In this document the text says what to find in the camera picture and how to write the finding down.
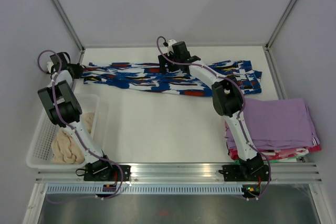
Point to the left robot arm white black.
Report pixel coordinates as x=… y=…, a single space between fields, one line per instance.
x=64 y=110

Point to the right aluminium frame post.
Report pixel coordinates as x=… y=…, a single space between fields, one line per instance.
x=285 y=15

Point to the pink patterned folded trousers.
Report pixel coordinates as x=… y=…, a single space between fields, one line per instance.
x=277 y=150

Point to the aluminium mounting rail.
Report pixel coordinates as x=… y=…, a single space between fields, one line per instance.
x=191 y=173

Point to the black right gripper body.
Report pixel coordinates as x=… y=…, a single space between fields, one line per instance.
x=171 y=66

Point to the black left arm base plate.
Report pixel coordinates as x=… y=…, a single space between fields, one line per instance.
x=105 y=172

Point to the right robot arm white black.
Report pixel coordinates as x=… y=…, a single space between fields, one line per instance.
x=228 y=99

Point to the cream crumpled garment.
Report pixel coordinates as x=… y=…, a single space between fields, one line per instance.
x=65 y=149

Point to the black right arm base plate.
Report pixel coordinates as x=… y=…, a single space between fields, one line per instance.
x=238 y=173

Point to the blue patterned trousers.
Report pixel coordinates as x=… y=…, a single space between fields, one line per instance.
x=147 y=77

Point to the white perforated plastic basket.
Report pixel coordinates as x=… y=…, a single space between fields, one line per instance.
x=40 y=153

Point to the white slotted cable duct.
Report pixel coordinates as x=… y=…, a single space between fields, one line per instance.
x=130 y=189

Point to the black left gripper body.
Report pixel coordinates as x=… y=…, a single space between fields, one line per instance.
x=76 y=70

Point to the left aluminium frame post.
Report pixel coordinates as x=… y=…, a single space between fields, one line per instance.
x=68 y=25

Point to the aluminium frame post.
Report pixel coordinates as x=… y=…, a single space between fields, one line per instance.
x=68 y=25
x=285 y=15

